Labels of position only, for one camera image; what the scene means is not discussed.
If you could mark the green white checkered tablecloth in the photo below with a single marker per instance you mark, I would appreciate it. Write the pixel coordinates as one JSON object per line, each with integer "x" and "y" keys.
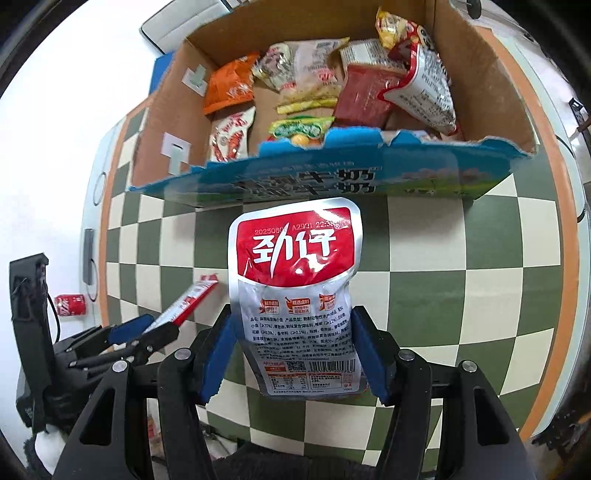
{"x": 461, "y": 258}

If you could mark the red white crayfish print packet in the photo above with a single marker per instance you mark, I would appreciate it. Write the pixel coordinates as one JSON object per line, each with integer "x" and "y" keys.
{"x": 231, "y": 136}

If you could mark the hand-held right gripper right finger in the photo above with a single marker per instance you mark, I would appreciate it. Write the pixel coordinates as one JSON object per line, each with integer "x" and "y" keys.
{"x": 371, "y": 360}

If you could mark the silver packet with red label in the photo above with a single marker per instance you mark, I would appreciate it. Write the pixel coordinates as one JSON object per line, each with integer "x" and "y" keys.
{"x": 295, "y": 277}

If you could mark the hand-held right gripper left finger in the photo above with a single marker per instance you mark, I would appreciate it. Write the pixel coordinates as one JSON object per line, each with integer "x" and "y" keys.
{"x": 219, "y": 360}

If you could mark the red soda can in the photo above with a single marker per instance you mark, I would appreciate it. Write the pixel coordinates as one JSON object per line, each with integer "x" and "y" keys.
{"x": 71, "y": 305}

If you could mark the clear packet with pale snack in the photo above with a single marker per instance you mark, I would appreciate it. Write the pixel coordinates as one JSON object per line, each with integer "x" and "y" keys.
{"x": 274, "y": 67}

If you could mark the red-edged white snack packet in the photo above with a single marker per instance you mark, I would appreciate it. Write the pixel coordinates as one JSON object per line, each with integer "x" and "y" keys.
{"x": 427, "y": 87}

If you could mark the white rectangular case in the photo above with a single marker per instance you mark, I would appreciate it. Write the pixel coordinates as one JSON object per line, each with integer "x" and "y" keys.
{"x": 184, "y": 23}

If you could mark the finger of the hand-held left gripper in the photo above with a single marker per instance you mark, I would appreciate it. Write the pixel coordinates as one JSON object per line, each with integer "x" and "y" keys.
{"x": 134, "y": 327}
{"x": 157, "y": 344}

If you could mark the green packet with yellow balls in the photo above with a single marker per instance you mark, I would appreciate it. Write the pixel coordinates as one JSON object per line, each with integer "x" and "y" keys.
{"x": 300, "y": 127}

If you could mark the cardboard box with blue print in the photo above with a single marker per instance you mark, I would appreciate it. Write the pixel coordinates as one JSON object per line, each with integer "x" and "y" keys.
{"x": 480, "y": 92}

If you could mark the red white stick packet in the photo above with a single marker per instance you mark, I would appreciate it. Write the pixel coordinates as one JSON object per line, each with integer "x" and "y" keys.
{"x": 189, "y": 300}

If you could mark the flat yellow green packet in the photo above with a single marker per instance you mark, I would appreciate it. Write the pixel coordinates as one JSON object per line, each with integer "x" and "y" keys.
{"x": 309, "y": 102}

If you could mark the yellow snack packet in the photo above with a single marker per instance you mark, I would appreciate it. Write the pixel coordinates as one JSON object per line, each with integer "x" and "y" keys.
{"x": 392, "y": 27}

